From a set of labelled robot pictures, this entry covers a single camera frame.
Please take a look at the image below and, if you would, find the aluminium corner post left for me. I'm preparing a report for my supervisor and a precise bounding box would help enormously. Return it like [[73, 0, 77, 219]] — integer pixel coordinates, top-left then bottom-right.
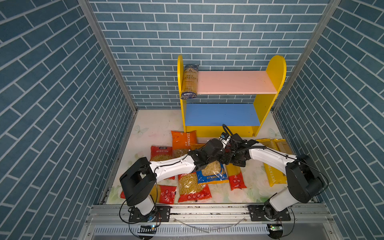
[[78, 0, 138, 114]]

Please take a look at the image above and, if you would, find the yellow blue pasta bag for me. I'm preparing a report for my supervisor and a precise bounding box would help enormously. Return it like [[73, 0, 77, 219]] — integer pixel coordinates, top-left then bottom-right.
[[191, 144, 206, 151]]

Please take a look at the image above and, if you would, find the aluminium corner post right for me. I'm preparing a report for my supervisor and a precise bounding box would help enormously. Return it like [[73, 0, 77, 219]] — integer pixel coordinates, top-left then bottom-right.
[[271, 0, 341, 115]]

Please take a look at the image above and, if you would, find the yellow shelf unit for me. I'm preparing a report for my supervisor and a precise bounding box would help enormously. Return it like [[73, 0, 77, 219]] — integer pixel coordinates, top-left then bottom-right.
[[177, 56, 287, 138]]

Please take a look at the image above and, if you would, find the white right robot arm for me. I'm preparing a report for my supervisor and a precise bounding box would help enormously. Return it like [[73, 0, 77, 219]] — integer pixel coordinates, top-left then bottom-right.
[[226, 134, 326, 219]]

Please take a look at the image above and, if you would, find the dark blue spaghetti bag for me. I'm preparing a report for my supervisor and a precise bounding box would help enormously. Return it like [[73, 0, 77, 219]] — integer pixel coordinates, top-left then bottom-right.
[[181, 64, 199, 100]]

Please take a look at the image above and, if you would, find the red spaghetti bag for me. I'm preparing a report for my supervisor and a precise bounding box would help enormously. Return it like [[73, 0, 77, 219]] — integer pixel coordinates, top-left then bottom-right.
[[119, 183, 178, 205], [226, 164, 247, 191]]

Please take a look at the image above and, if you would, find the red macaroni bag front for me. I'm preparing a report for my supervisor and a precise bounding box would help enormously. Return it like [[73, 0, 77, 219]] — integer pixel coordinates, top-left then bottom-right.
[[178, 173, 212, 203]]

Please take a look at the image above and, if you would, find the red macaroni bag back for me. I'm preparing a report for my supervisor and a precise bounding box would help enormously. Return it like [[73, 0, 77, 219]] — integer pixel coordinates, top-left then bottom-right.
[[150, 146, 173, 162]]

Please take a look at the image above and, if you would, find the aluminium corner post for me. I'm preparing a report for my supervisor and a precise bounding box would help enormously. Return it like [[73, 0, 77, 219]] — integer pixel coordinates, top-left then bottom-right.
[[271, 0, 341, 115], [78, 0, 138, 114]]

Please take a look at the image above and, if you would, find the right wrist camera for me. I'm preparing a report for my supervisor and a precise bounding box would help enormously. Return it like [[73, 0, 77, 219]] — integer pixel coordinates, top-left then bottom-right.
[[220, 132, 231, 146]]

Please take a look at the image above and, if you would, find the blue elbow pasta bag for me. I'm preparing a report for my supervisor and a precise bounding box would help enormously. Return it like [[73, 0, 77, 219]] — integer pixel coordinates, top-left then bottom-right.
[[196, 161, 229, 185]]

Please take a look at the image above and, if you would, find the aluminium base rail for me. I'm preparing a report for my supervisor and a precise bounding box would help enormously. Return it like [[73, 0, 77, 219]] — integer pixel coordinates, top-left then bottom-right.
[[80, 204, 342, 240]]

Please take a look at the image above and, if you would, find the red macaroni bag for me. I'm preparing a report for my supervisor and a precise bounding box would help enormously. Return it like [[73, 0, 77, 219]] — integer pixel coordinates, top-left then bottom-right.
[[150, 146, 173, 162], [178, 173, 212, 203]]

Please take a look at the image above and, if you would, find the orange pasta bag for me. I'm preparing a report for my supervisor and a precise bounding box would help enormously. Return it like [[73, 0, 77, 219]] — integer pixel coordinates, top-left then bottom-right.
[[171, 131, 198, 150]]

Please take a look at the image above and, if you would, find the yellow spaghetti box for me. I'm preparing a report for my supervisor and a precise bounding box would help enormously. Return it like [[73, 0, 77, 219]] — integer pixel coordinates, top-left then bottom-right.
[[254, 138, 287, 188], [273, 139, 295, 155]]

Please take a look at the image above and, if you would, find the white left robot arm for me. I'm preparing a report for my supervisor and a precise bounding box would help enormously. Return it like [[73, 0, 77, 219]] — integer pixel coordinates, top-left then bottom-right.
[[120, 137, 230, 216]]

